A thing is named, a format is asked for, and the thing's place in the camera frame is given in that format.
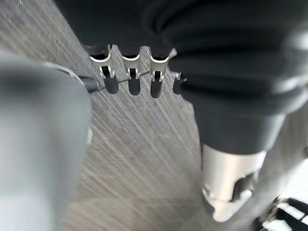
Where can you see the black white patterned mat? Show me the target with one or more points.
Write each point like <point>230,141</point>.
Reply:
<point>286,214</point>

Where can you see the silver robot leg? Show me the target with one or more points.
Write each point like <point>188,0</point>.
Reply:
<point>36,144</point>

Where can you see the dark robot foot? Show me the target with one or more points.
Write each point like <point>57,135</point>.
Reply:
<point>90,83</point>

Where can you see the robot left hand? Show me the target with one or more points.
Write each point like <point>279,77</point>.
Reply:
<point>216,60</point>

